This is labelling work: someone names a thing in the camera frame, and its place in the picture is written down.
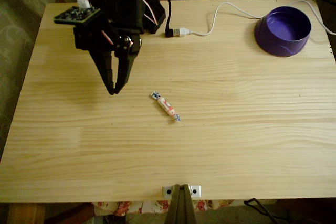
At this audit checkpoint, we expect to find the square camera circuit board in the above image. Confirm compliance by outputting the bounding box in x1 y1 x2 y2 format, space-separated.
54 6 101 25

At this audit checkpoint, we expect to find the purple plastic bowl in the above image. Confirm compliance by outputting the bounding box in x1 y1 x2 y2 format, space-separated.
254 6 312 58

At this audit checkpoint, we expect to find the white USB cable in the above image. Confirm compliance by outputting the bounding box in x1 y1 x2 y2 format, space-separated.
174 0 336 38

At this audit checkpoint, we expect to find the black USB cable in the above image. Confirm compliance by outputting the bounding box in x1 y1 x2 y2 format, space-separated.
157 0 176 38

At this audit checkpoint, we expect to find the silver metal bracket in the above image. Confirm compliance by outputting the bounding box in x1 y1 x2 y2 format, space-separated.
162 185 202 199

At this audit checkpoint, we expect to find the floral patterned cloth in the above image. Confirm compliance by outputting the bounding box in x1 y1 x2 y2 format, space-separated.
93 199 234 217

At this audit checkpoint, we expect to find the white candy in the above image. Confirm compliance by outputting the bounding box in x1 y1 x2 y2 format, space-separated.
150 91 182 123

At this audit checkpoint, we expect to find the looped black cable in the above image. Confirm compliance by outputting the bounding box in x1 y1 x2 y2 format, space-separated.
243 198 292 224

